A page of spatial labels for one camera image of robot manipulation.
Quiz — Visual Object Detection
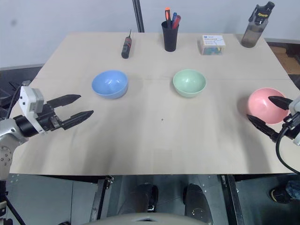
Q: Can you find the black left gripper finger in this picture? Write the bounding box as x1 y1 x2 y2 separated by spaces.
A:
61 110 95 131
47 94 82 109

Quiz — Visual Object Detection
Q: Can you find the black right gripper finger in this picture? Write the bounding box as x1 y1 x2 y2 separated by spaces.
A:
268 95 294 111
246 113 280 143

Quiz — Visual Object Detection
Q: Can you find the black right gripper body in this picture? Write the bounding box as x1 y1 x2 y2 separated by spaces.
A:
277 112 300 142

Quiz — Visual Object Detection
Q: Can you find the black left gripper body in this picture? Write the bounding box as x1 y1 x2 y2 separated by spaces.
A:
35 103 65 132

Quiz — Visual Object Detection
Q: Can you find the pink-red plastic bowl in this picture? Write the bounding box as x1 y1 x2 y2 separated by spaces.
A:
247 87 291 125

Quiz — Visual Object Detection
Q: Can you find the blue plastic bowl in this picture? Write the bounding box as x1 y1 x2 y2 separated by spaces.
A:
91 69 129 100

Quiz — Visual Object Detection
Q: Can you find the black shoe with jeans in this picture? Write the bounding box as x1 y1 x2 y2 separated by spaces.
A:
270 180 300 205

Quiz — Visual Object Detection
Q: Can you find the smoky grey water bottle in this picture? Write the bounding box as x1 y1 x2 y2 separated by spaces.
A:
240 0 276 49

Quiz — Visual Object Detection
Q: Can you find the black metal table leg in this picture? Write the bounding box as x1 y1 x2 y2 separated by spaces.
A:
219 174 245 225
90 175 115 223

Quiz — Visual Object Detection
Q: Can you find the black precision screwdriver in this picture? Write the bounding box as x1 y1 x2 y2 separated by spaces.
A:
120 29 134 60

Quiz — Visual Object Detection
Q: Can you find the green plastic bowl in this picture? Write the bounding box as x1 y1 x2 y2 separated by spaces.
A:
172 68 207 99

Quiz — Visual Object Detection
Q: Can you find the clear box of clips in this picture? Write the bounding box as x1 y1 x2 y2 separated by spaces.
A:
199 35 227 56

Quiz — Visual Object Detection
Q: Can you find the black tripod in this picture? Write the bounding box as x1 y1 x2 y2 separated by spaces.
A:
0 180 25 225

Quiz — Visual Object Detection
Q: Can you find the dark rounded robot foot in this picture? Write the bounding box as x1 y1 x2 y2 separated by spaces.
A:
183 183 214 224

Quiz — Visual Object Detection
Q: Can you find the black metal pole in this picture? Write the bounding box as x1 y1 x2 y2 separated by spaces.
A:
131 0 145 33

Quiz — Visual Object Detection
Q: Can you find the black pen cup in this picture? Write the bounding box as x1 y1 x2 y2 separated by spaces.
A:
160 20 180 52

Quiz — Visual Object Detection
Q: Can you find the grey robot torso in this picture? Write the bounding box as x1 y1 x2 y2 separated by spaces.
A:
88 211 213 225

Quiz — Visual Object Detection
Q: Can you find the red pen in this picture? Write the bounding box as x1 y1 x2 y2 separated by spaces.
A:
172 15 182 30

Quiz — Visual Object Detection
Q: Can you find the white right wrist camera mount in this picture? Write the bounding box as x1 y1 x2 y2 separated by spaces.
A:
288 94 300 146

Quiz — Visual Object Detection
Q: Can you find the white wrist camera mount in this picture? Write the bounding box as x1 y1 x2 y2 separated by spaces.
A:
19 86 47 135
288 94 300 146

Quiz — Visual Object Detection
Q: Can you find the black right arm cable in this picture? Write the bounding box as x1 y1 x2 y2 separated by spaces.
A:
275 116 300 175

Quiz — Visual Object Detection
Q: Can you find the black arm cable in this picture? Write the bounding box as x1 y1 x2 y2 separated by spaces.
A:
275 116 300 175
5 86 22 120

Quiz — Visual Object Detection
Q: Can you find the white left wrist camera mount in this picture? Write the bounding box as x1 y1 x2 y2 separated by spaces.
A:
19 86 47 135

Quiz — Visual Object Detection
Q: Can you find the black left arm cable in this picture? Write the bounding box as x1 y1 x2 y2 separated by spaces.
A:
5 86 22 120

